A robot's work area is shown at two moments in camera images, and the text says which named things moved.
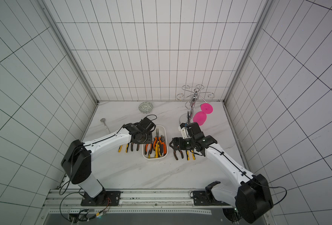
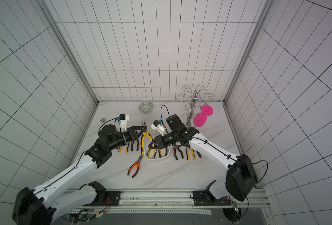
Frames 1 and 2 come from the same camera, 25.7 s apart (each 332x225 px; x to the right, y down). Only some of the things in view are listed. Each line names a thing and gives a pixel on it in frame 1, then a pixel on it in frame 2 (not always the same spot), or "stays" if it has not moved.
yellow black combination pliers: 188,155 stays
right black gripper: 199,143 to 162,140
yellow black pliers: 121,146 stays
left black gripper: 148,141 to 133,134
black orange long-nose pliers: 175,154 stays
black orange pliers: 132,146 stays
